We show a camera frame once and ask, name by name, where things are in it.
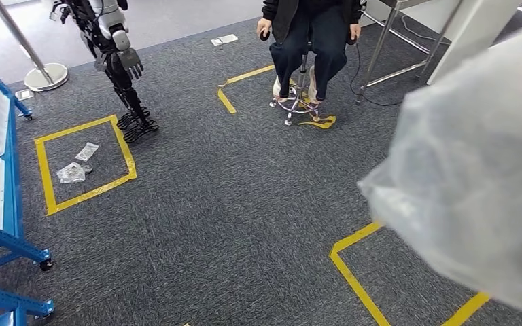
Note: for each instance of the person's right hand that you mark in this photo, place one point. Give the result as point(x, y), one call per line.
point(264, 24)

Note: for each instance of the person's left hand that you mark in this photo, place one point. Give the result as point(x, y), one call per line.
point(355, 30)

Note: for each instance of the black handheld controller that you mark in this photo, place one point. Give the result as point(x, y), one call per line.
point(351, 41)
point(265, 36)

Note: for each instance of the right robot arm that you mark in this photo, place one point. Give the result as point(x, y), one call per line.
point(468, 180)

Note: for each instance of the steel table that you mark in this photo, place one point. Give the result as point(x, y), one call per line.
point(380, 40)

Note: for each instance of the white floor plate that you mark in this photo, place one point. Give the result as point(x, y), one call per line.
point(225, 39)

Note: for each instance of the person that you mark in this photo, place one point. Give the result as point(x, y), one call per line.
point(315, 45)

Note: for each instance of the chrome stool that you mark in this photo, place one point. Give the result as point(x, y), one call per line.
point(304, 67)

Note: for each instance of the yellow floor tape strip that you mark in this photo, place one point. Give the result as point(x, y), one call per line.
point(46, 180)
point(358, 288)
point(227, 103)

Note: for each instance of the loose yellow tape scrap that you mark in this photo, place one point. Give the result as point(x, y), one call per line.
point(319, 123)

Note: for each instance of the white table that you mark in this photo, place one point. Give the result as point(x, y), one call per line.
point(468, 36)

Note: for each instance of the standing humanoid robot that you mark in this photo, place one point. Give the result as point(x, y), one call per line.
point(119, 38)

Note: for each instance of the flat clear plastic bag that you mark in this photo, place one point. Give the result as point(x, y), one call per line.
point(87, 151)

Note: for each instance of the chrome stanchion base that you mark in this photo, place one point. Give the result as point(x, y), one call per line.
point(47, 76)

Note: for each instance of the crumpled clear plastic scrap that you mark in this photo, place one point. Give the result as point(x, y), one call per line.
point(72, 173)

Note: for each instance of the small grey floor plate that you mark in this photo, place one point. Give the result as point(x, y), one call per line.
point(24, 94)

